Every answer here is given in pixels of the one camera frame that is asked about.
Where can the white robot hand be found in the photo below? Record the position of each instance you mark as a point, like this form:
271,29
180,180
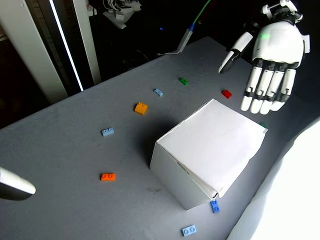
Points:
277,42
12,182

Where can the cardboard box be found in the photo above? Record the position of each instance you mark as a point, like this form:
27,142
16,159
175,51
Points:
212,140

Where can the grey table cloth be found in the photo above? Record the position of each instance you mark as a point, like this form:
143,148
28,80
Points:
62,150

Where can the red toy brick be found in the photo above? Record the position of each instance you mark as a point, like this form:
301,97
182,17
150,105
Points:
226,94

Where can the green toy brick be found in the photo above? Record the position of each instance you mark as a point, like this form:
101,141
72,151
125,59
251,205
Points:
263,125
183,81

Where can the grey adapter with blue plug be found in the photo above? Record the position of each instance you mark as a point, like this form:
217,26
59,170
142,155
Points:
185,40

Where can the orange flat toy brick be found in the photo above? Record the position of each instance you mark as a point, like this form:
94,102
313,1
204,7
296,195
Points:
108,177

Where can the light blue toy brick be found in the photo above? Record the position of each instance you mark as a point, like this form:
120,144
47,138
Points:
107,132
158,92
189,230

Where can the large white panel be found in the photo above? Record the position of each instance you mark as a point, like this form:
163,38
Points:
27,50

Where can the white light strip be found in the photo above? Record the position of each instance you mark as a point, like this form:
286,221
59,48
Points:
66,45

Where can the yellow-orange thick toy brick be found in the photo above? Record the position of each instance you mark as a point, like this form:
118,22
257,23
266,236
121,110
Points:
141,108

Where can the white plastic parts bundle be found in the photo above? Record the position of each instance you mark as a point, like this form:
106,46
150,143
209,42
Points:
120,17

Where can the white post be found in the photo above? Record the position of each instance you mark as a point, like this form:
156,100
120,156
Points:
87,45

